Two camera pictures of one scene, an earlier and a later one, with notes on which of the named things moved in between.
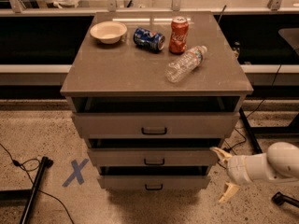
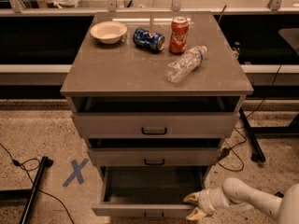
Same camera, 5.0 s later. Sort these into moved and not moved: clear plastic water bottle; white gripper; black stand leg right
Moved: white gripper
Not moved: black stand leg right; clear plastic water bottle
